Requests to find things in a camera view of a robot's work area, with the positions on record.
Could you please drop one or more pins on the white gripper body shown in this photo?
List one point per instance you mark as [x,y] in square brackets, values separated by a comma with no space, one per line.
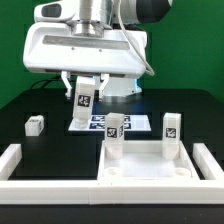
[50,48]

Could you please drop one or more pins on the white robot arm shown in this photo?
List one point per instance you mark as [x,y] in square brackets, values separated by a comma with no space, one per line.
[93,17]

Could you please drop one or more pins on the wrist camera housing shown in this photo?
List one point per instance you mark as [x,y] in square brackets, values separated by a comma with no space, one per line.
[58,11]

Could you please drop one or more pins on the white square table top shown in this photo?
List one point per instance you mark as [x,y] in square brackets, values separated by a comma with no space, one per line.
[143,160]

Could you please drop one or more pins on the white marker base plate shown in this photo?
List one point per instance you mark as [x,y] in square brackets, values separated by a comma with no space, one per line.
[131,123]

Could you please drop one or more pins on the white U-shaped fence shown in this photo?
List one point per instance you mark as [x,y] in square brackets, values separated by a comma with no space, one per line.
[209,189]

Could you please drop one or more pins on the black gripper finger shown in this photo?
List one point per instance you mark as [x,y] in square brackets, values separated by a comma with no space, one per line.
[66,85]
[104,79]

